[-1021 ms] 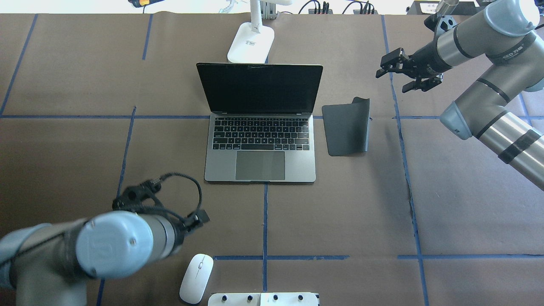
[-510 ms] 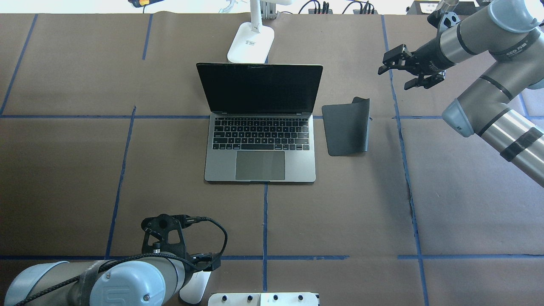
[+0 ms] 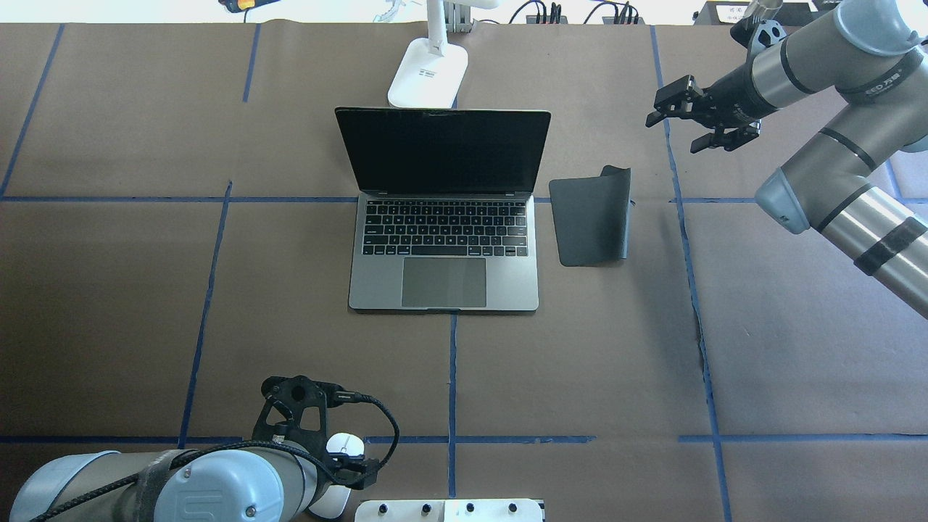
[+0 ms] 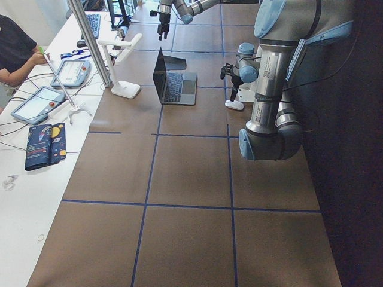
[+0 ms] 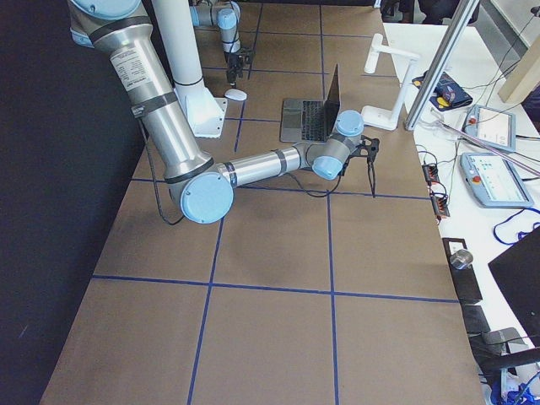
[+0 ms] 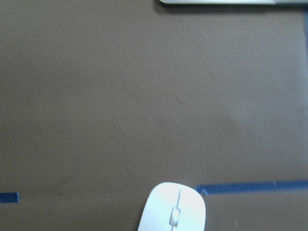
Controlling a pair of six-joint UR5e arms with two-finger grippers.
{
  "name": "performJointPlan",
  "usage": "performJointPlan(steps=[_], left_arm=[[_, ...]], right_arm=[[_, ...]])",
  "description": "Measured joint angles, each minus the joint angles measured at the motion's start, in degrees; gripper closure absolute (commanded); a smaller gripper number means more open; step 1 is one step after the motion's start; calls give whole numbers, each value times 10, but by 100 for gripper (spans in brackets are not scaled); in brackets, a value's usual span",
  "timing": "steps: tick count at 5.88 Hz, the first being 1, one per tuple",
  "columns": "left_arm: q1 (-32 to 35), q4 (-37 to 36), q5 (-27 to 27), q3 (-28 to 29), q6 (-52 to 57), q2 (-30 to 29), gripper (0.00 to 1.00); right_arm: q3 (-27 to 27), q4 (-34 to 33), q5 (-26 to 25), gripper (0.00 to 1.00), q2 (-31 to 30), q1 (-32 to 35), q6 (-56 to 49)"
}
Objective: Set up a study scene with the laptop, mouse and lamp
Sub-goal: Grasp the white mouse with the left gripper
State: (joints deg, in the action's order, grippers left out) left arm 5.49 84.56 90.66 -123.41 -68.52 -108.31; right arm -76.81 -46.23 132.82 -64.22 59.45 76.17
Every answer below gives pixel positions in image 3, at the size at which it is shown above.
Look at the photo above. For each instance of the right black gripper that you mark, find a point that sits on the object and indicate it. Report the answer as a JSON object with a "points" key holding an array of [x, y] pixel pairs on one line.
{"points": [[731, 97]]}

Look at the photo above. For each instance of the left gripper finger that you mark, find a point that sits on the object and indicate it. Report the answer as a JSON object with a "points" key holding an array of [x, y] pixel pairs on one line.
{"points": [[353, 472]]}

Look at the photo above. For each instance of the black mouse pad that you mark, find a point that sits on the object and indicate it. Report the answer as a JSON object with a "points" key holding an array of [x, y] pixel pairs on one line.
{"points": [[591, 217]]}

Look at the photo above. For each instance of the grey laptop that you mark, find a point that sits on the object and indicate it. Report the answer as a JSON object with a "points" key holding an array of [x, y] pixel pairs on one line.
{"points": [[445, 213]]}

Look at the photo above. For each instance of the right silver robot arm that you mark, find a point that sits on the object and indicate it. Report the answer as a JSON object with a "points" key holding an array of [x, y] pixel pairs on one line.
{"points": [[871, 53]]}

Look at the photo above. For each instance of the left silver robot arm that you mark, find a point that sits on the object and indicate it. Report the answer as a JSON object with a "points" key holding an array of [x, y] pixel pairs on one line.
{"points": [[245, 481]]}

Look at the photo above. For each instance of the white desk lamp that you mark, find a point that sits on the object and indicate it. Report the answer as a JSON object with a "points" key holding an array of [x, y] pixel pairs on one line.
{"points": [[431, 70]]}

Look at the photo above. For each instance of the black orange connector strip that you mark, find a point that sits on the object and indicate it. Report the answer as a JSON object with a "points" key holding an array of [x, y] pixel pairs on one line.
{"points": [[594, 12]]}

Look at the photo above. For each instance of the silver metal cylinder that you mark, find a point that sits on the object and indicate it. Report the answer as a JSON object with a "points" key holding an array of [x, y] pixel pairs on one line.
{"points": [[762, 9]]}

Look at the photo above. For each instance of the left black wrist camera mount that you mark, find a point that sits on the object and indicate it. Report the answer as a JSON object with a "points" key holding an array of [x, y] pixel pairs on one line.
{"points": [[295, 411]]}

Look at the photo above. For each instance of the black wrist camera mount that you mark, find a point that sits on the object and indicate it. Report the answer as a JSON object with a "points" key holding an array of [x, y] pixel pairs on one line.
{"points": [[295, 411], [757, 35]]}

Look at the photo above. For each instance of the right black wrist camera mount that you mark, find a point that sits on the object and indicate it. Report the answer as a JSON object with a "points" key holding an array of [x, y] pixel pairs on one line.
{"points": [[757, 35]]}

